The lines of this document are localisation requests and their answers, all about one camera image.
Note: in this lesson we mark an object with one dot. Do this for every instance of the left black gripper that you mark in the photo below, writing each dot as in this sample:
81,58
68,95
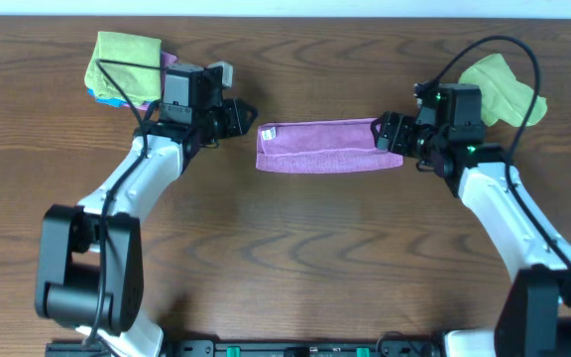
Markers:
236,117

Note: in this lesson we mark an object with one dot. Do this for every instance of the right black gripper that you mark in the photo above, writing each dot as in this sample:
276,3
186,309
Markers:
395,132

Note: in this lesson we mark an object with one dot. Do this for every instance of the purple microfiber cloth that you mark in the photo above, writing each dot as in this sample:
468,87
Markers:
321,147

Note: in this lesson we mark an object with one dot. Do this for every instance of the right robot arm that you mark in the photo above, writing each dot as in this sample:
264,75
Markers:
536,317

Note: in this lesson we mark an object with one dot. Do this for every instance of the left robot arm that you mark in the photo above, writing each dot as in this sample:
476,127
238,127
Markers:
90,273

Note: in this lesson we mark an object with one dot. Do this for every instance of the folded purple cloth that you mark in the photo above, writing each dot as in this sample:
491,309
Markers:
166,60

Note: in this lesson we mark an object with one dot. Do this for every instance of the folded green cloth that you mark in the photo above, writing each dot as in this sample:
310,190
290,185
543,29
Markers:
132,61

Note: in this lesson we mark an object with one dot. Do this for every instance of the folded blue cloth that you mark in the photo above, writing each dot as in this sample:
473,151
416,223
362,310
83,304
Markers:
113,101

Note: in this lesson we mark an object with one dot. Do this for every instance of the crumpled green cloth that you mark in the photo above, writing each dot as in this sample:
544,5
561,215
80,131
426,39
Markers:
504,98

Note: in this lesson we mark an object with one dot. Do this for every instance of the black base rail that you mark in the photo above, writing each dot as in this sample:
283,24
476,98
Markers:
388,348

